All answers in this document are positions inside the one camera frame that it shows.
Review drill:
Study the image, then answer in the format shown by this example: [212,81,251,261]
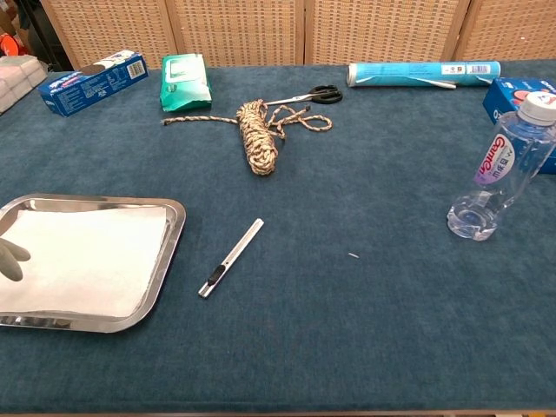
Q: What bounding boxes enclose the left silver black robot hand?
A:
[0,237,32,282]

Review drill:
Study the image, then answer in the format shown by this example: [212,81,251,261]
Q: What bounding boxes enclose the white tissue sheet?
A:
[0,206,169,319]

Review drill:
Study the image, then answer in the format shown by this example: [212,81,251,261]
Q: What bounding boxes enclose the stainless steel tray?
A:
[0,193,187,334]

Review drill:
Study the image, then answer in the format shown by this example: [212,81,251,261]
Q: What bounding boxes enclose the pastel tissue multipack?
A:
[0,55,48,115]

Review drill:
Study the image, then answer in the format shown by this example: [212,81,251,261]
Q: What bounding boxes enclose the blue cookie box white end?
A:
[37,50,149,118]

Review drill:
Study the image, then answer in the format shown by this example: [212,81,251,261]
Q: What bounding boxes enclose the orange object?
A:
[0,32,23,57]

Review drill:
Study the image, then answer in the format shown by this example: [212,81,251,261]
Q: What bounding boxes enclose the green wet wipes pack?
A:
[159,53,214,111]

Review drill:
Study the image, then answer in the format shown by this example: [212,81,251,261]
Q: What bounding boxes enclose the wicker folding screen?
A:
[39,0,556,70]

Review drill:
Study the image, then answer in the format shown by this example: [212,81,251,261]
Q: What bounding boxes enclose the blue table cloth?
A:
[0,59,556,414]

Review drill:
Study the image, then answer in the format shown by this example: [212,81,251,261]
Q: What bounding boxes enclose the cyan wrap roll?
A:
[346,61,502,90]

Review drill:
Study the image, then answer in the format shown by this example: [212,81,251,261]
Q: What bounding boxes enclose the clear plastic water bottle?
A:
[447,91,556,242]

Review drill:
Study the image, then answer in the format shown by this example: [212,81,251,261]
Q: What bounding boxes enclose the blue cookie box pink print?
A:
[482,76,556,175]

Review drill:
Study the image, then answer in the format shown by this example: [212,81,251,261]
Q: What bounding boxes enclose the beige braided rope bundle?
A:
[161,99,334,177]

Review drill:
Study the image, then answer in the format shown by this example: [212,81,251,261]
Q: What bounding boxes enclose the black-handled scissors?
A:
[263,84,344,107]

